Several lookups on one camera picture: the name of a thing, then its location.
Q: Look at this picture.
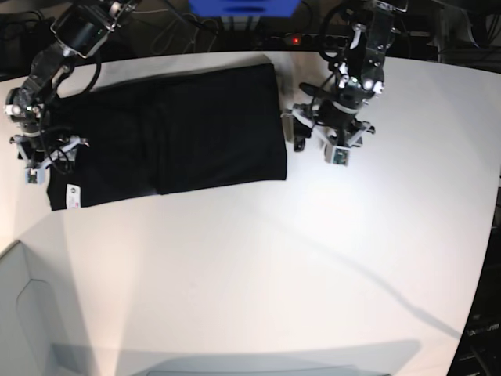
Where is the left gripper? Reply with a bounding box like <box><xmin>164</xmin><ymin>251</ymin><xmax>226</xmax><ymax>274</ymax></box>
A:
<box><xmin>282</xmin><ymin>74</ymin><xmax>376</xmax><ymax>152</ymax></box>

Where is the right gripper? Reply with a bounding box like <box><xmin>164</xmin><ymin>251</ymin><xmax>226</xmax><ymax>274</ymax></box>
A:
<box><xmin>4</xmin><ymin>88</ymin><xmax>89</xmax><ymax>175</ymax></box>

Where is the black T-shirt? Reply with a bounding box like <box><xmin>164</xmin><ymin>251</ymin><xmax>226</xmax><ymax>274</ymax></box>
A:
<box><xmin>47</xmin><ymin>63</ymin><xmax>287</xmax><ymax>211</ymax></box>

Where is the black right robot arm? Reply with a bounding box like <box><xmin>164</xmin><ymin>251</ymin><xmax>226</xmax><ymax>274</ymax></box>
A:
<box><xmin>4</xmin><ymin>1</ymin><xmax>141</xmax><ymax>184</ymax></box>

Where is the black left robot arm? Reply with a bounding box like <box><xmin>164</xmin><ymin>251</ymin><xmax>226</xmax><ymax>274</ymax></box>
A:
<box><xmin>285</xmin><ymin>1</ymin><xmax>409</xmax><ymax>156</ymax></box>

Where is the white garment label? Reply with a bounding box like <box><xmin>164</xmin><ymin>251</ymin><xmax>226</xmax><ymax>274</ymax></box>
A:
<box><xmin>66</xmin><ymin>184</ymin><xmax>81</xmax><ymax>209</ymax></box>

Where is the black power strip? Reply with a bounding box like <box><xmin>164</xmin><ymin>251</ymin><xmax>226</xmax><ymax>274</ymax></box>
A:
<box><xmin>253</xmin><ymin>34</ymin><xmax>348</xmax><ymax>52</ymax></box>

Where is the blue plastic crate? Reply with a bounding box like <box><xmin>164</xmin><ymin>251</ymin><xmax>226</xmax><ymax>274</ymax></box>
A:
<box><xmin>189</xmin><ymin>0</ymin><xmax>301</xmax><ymax>17</ymax></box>

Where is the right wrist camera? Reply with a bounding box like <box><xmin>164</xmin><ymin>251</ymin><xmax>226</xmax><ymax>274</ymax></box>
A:
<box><xmin>24</xmin><ymin>168</ymin><xmax>45</xmax><ymax>185</ymax></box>

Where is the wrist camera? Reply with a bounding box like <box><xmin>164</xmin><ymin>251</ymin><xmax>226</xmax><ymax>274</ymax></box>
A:
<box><xmin>324</xmin><ymin>145</ymin><xmax>350</xmax><ymax>167</ymax></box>
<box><xmin>24</xmin><ymin>168</ymin><xmax>45</xmax><ymax>185</ymax></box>

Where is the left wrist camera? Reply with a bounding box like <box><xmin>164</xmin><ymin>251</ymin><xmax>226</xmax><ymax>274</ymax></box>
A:
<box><xmin>324</xmin><ymin>145</ymin><xmax>350</xmax><ymax>167</ymax></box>

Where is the white cable loop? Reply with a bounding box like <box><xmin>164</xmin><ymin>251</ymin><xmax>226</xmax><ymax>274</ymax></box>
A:
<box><xmin>150</xmin><ymin>15</ymin><xmax>220</xmax><ymax>56</ymax></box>

